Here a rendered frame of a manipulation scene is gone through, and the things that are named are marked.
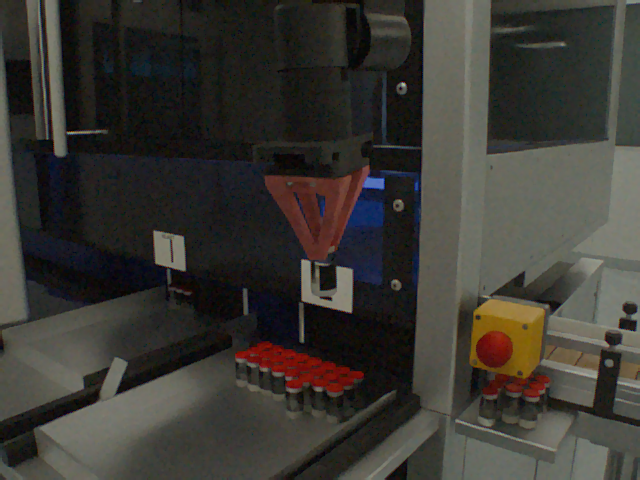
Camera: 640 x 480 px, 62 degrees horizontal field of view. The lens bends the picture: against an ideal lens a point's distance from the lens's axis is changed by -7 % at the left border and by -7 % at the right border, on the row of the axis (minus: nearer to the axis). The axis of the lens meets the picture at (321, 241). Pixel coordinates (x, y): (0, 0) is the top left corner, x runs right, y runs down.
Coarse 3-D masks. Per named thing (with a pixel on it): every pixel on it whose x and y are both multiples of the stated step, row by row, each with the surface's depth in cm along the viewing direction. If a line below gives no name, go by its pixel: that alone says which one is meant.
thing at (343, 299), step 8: (304, 264) 80; (304, 272) 80; (344, 272) 76; (352, 272) 75; (304, 280) 80; (344, 280) 76; (352, 280) 75; (304, 288) 80; (344, 288) 76; (352, 288) 75; (304, 296) 81; (312, 296) 80; (336, 296) 77; (344, 296) 76; (352, 296) 76; (320, 304) 79; (328, 304) 78; (336, 304) 77; (344, 304) 77; (352, 304) 76
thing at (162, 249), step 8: (160, 232) 99; (160, 240) 99; (168, 240) 98; (176, 240) 96; (160, 248) 99; (168, 248) 98; (176, 248) 97; (184, 248) 95; (160, 256) 100; (168, 256) 98; (176, 256) 97; (184, 256) 96; (160, 264) 100; (168, 264) 99; (176, 264) 97; (184, 264) 96
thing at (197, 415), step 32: (224, 352) 82; (160, 384) 73; (192, 384) 77; (224, 384) 79; (64, 416) 62; (96, 416) 65; (128, 416) 69; (160, 416) 69; (192, 416) 70; (224, 416) 70; (256, 416) 70; (352, 416) 70; (64, 448) 56; (96, 448) 62; (128, 448) 62; (160, 448) 62; (192, 448) 63; (224, 448) 63; (256, 448) 63; (288, 448) 63; (320, 448) 58
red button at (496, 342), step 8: (488, 336) 61; (496, 336) 61; (504, 336) 61; (480, 344) 62; (488, 344) 61; (496, 344) 61; (504, 344) 60; (480, 352) 62; (488, 352) 61; (496, 352) 61; (504, 352) 60; (512, 352) 61; (480, 360) 62; (488, 360) 61; (496, 360) 61; (504, 360) 60
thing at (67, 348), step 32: (160, 288) 113; (64, 320) 97; (96, 320) 102; (128, 320) 103; (160, 320) 103; (192, 320) 104; (224, 320) 104; (256, 320) 99; (32, 352) 81; (64, 352) 88; (96, 352) 88; (128, 352) 89; (160, 352) 83; (64, 384) 76
